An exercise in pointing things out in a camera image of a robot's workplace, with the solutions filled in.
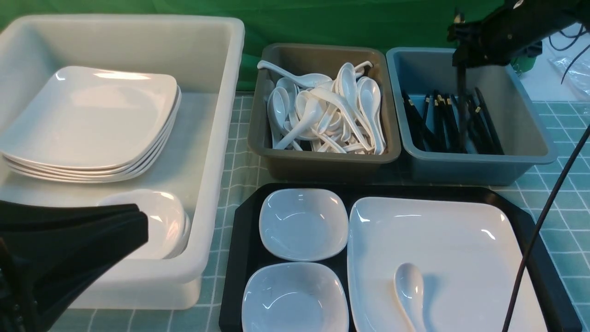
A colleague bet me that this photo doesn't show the stacked white bowls in tub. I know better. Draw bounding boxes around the stacked white bowls in tub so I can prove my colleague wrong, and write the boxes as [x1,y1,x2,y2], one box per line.
[97,189,190,259]

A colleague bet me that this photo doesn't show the blue-grey plastic chopstick bin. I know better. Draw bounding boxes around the blue-grey plastic chopstick bin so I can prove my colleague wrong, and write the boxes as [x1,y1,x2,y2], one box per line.
[386,47,558,185]

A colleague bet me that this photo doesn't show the small white bowl front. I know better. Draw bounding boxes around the small white bowl front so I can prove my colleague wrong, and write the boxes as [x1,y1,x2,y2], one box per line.
[242,262,350,332]

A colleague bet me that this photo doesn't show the small white square bowl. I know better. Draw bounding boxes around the small white square bowl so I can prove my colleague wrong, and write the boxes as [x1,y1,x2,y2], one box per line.
[259,188,348,262]

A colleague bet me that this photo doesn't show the green checkered tablecloth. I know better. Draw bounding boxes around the green checkered tablecloth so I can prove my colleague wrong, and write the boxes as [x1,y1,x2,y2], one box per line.
[52,93,589,332]

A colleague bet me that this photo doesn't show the black chopstick gold band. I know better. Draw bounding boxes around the black chopstick gold band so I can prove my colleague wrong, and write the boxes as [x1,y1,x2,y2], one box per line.
[457,61,467,154]

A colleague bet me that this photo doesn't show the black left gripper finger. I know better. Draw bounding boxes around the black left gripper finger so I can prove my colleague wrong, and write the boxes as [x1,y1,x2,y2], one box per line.
[0,201,149,332]

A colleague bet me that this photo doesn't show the green backdrop cloth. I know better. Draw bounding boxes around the green backdrop cloth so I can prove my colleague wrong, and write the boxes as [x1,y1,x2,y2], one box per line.
[0,0,544,93]

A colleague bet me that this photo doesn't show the white ceramic soup spoon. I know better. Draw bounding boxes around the white ceramic soup spoon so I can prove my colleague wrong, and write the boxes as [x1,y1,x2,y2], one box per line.
[394,262,426,332]

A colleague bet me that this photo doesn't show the pile of white spoons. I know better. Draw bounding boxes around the pile of white spoons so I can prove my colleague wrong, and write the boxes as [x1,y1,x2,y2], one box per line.
[257,60,387,155]

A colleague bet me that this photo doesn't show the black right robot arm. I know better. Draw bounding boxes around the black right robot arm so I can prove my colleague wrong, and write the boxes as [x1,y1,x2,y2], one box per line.
[447,0,590,69]

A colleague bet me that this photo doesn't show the clear plastic bag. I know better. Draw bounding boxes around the clear plastic bag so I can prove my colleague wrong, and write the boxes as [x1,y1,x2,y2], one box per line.
[549,46,590,101]

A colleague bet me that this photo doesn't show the stack of white plates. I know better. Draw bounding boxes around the stack of white plates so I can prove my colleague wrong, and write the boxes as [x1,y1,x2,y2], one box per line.
[1,66,183,184]

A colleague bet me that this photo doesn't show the pile of black chopsticks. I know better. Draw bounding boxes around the pile of black chopsticks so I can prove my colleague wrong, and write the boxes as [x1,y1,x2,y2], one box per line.
[401,88,504,155]

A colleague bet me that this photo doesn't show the large white square plate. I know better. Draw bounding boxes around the large white square plate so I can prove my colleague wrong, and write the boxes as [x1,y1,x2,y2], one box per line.
[347,197,530,332]

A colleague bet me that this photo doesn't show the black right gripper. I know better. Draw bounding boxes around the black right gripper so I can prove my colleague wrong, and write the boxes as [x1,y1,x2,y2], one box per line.
[447,9,511,69]

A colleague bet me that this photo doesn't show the large white plastic tub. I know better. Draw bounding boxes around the large white plastic tub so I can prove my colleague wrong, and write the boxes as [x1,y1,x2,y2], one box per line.
[0,14,245,309]

